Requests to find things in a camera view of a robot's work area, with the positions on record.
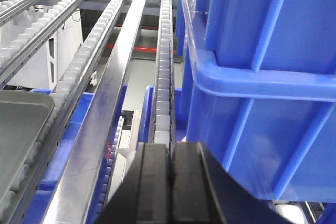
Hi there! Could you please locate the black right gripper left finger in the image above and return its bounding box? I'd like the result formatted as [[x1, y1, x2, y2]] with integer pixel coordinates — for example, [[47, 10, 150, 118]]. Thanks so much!
[[95, 143, 170, 223]]

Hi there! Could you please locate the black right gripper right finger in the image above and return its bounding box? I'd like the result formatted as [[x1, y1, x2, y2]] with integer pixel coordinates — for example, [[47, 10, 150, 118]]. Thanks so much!
[[172, 142, 289, 223]]

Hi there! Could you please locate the silver metal tray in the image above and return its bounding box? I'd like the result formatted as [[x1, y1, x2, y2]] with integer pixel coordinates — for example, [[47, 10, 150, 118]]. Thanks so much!
[[1, 90, 55, 199]]

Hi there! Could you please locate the grey roller track beside tray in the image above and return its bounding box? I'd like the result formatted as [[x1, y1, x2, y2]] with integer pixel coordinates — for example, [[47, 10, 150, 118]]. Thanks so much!
[[1, 0, 124, 223]]

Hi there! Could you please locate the blue plastic crate lower right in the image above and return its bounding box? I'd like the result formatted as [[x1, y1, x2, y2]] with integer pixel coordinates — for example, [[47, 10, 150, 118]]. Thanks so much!
[[176, 0, 335, 202]]

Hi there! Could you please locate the blue crate below rack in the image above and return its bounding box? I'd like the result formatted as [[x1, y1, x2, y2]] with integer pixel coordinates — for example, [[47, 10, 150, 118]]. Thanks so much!
[[22, 85, 127, 223]]

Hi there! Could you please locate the blue plastic crate stacked upper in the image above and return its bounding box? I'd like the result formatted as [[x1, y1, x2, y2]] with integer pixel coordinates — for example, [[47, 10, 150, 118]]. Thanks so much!
[[196, 0, 335, 74]]

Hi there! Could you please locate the steel divider rail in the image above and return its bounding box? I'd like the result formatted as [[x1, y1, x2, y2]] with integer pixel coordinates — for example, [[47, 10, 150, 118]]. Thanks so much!
[[42, 0, 146, 223]]

